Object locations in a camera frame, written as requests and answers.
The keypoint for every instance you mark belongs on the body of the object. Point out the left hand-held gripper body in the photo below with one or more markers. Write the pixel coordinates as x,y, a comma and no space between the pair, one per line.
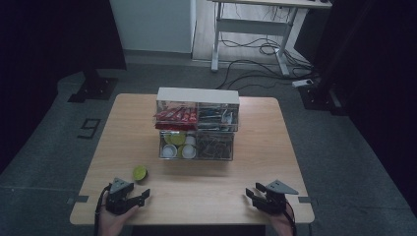
119,201

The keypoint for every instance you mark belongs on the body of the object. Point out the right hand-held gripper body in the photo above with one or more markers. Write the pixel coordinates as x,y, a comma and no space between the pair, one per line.
275,201

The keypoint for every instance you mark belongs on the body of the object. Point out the clear drawer with capsules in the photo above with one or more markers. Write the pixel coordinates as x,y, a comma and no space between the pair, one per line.
175,158

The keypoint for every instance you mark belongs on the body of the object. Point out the person's left hand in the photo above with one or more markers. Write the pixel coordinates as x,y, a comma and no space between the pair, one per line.
109,223

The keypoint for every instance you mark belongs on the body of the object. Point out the person's right hand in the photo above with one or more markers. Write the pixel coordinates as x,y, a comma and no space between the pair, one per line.
283,224

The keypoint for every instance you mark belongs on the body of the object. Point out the grey tape strip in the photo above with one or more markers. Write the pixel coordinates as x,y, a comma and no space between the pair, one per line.
306,199
78,199

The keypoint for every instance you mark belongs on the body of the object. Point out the white capsule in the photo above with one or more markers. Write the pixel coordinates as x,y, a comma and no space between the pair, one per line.
190,140
189,151
168,151

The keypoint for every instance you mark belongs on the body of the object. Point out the clear drawer with dark packets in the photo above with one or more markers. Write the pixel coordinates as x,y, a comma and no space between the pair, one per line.
214,158

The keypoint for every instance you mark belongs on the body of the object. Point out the pile of dark packets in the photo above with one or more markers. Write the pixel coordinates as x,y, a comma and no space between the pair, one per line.
214,146

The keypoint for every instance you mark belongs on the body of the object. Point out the clear drawer with mixed packets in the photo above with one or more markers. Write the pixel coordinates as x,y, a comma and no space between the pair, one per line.
233,108

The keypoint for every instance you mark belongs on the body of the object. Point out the pile of red packets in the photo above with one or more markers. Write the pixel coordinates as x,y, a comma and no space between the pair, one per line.
175,116

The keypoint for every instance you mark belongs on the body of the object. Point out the pile of mixed packets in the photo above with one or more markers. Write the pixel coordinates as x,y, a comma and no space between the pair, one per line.
214,116

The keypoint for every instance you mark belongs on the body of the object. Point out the clear drawer with red packets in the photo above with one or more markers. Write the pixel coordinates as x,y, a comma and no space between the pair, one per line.
160,105

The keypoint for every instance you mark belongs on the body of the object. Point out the black stand base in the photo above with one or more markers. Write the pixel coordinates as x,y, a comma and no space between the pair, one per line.
323,98
95,88

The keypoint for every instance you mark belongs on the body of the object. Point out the white power strip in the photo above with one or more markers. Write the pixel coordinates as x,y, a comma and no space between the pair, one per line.
302,83

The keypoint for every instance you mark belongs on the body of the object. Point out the clear plastic drawer organizer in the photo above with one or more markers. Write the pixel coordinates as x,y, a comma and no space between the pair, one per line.
196,95

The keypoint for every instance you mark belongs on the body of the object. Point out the white desk with legs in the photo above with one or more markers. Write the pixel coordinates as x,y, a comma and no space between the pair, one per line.
252,26

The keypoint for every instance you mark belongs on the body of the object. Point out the dark curtain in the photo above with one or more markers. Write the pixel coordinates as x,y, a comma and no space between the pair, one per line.
46,49
377,65

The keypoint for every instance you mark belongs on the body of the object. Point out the white cabinet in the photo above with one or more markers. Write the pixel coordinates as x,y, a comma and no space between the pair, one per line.
150,24

